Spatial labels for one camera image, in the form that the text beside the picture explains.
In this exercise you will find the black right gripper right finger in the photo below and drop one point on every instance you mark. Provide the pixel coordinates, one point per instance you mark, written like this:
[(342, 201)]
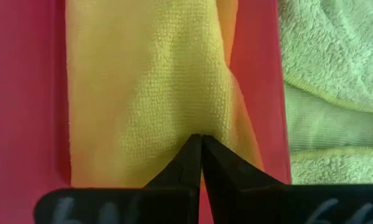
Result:
[(251, 202)]

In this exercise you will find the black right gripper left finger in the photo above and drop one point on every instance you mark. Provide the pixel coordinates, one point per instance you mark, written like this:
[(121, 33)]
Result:
[(173, 202)]

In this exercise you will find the yellow microfiber towel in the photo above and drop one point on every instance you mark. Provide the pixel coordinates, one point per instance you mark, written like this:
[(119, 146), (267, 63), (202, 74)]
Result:
[(142, 87)]

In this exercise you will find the green fluffy towel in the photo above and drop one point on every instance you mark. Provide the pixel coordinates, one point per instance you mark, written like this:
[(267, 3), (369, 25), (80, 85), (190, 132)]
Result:
[(335, 56)]

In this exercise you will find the pink plastic bin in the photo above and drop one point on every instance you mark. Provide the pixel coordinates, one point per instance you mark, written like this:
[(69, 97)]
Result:
[(24, 93)]

